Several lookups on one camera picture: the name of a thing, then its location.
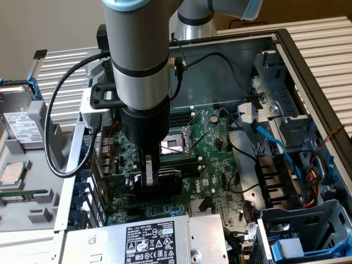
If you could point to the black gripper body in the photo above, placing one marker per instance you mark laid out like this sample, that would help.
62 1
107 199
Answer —
145 123

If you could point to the green graphics card black shroud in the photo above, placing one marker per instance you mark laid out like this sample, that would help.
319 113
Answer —
170 187

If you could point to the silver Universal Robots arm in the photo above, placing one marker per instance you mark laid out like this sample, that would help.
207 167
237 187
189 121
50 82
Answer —
137 41

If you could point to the black empty RAM slot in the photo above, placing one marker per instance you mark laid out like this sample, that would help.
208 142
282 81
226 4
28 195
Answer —
187 160
178 123
180 115

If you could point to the CPU socket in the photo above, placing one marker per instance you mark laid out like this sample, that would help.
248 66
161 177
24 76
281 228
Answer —
178 143

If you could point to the installed RAM stick with label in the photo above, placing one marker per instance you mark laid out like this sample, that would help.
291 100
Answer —
189 169

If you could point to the short black expansion slot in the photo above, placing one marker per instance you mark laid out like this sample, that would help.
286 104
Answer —
133 211

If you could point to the thin metal locking lever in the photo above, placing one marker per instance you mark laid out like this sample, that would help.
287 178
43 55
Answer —
200 138

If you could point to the silver chipset heatsink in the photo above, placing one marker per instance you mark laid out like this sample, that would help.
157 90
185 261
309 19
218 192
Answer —
193 207

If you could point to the green Dell motherboard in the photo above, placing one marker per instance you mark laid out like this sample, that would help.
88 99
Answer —
209 165

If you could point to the round coin battery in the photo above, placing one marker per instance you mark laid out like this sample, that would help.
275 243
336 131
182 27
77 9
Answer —
214 118

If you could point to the blue card retainer latch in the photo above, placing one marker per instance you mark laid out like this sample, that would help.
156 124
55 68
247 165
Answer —
79 189

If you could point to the silver power supply with label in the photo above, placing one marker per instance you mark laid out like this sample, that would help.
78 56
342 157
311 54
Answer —
110 242

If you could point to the open grey PC case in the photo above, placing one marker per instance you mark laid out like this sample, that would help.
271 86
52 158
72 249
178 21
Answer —
220 82

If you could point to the grey parts rack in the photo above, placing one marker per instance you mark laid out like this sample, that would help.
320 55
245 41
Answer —
35 198

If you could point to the blue hard disk caddy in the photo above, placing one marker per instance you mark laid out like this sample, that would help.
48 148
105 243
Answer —
34 88

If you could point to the silver strip with black cap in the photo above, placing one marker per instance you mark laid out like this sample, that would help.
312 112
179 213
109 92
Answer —
37 64

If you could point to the silver metal disk bay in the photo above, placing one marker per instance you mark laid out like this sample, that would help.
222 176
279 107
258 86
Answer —
275 90

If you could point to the silver hard disk with label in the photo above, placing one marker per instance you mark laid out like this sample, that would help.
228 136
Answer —
13 96

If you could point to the loose green RAM stick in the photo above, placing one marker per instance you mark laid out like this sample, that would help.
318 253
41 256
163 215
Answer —
16 195

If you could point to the loose CPU silver lid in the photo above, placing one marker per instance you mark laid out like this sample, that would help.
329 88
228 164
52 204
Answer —
11 173

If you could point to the grey disk bay cage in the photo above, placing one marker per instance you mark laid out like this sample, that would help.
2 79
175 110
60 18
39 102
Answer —
324 220

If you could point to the blue disk tray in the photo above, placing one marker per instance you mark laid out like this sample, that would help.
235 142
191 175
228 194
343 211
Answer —
330 247

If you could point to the silver wrist camera black mount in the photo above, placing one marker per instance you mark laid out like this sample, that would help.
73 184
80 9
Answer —
93 115

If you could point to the black box bracket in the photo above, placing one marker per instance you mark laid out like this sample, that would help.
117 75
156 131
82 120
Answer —
102 38

